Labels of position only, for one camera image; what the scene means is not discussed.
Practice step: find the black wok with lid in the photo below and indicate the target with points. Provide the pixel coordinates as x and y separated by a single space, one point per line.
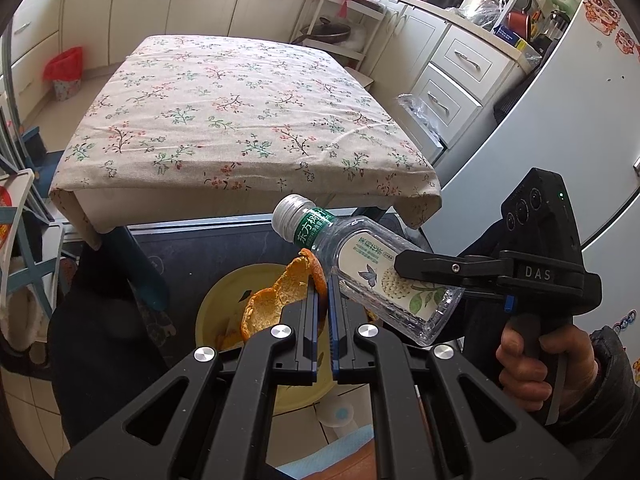
327 30

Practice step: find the green rice cooker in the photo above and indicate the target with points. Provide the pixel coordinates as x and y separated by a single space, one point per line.
565 0

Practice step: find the white tall cabinet doors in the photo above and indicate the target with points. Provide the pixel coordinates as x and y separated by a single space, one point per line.
175 5

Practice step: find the person's right hand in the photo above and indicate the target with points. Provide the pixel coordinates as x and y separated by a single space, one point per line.
517 365

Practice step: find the white storage trolley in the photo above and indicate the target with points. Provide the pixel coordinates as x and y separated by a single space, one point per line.
372 25

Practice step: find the person's right forearm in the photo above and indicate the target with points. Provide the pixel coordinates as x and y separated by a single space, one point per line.
610 395

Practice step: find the floral tablecloth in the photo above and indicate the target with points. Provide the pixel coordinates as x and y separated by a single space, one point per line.
225 110

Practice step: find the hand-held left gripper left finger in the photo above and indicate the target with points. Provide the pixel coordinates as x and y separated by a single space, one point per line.
307 340

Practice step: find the red waste bin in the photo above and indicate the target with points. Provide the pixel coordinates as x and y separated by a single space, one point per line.
62 70

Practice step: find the light blue cloth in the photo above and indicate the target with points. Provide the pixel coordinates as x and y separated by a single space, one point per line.
340 437

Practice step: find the white round container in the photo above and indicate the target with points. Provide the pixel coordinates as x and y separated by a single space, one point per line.
337 412

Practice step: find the white counter cabinet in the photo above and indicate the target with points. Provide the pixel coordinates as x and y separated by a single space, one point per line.
30 45

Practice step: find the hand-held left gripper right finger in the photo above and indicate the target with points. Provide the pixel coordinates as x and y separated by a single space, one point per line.
340 340

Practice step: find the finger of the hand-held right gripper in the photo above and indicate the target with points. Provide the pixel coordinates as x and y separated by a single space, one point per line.
440 270

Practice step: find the red mug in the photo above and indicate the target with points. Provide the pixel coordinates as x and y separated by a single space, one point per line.
519 21

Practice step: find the white kettle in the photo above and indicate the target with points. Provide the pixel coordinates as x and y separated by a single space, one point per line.
475 0

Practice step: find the black glass panel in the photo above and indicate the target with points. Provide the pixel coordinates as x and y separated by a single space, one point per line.
225 245

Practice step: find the white step stool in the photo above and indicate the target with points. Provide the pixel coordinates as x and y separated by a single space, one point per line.
366 81

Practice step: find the white and blue chair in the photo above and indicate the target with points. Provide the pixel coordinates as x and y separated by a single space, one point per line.
30 260

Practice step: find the red hanging knot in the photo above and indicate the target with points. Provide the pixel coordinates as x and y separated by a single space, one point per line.
343 7

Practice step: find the white drawer cabinet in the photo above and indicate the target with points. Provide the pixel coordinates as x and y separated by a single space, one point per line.
450 75

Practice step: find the grey sliding door frame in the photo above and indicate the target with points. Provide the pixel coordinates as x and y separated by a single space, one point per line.
10 125

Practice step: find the orange peel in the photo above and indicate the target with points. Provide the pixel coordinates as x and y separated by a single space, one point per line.
260 310

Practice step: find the red lion sticker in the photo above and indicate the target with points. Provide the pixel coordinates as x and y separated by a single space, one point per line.
600 12
627 42

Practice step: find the teal table leg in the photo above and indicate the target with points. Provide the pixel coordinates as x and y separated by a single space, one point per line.
145 270

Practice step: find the yellow round bin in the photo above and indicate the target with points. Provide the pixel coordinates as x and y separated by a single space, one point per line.
215 305

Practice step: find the dark cloth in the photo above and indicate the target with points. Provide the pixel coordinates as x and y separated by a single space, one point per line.
100 335

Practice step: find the clear plastic bottle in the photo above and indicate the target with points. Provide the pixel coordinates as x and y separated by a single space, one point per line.
365 265

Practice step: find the white fridge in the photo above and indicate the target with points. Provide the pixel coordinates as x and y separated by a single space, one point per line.
590 110

